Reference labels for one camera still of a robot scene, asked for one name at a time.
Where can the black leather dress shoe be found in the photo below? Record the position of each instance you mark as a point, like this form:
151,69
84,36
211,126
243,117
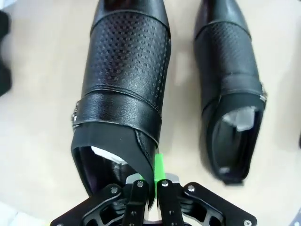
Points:
127,70
230,58

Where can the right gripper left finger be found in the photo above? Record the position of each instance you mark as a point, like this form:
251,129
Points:
131,207

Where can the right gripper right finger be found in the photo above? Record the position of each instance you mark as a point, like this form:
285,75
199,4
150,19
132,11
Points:
169,207

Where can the white paper shoe stuffing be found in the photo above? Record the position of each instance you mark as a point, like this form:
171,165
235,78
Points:
242,117
105,154

